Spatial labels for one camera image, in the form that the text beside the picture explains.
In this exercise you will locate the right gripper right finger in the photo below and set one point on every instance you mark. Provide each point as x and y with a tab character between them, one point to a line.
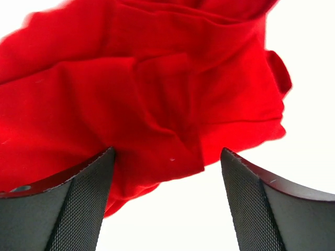
270	212

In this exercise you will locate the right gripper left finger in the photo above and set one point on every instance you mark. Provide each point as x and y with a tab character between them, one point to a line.
61	212

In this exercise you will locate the red t shirt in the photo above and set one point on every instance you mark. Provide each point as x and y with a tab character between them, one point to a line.
167	84

